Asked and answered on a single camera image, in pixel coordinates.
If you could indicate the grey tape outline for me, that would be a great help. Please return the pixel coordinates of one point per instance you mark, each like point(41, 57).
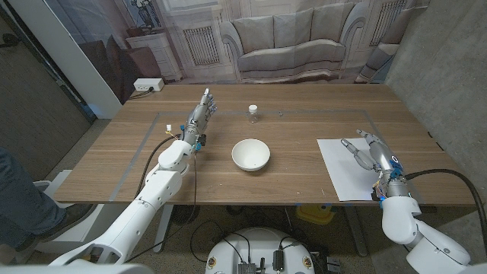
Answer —
point(304, 111)

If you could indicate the clear bottle with white cap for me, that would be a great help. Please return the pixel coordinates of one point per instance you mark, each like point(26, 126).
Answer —
point(252, 115)

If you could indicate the white table leg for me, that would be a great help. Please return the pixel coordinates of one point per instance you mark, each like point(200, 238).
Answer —
point(163, 228)

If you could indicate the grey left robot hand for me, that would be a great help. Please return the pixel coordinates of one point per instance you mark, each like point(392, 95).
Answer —
point(198, 118)

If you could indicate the grey table leg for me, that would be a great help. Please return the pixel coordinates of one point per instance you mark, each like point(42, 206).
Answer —
point(355, 232)

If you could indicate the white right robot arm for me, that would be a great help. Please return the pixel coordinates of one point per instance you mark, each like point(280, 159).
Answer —
point(399, 220)

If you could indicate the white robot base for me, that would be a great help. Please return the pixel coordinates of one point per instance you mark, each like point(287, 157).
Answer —
point(258, 243)

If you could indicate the white power strip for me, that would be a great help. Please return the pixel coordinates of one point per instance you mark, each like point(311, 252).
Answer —
point(148, 84)

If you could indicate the white paper sheet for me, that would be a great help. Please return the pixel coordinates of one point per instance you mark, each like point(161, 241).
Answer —
point(342, 171)

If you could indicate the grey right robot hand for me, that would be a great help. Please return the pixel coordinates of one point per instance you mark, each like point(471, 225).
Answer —
point(382, 156)

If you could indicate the white ceramic bowl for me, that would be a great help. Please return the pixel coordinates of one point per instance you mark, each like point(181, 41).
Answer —
point(251, 154)

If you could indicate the white platform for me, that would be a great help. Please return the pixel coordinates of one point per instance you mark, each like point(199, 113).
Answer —
point(91, 228)

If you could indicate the yellow object under table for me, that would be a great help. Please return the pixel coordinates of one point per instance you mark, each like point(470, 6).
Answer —
point(315, 214)

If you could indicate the dark shoe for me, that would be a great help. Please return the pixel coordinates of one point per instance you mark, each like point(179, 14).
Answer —
point(64, 220)

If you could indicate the person leg in blue jeans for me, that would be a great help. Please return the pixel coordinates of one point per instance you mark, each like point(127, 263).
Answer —
point(26, 201)

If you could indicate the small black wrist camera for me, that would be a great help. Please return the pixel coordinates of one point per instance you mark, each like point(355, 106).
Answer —
point(201, 140)

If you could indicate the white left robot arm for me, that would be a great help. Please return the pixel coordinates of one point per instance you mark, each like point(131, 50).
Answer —
point(160, 190)

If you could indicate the printed living room backdrop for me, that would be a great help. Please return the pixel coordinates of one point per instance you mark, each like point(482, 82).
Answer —
point(289, 42)

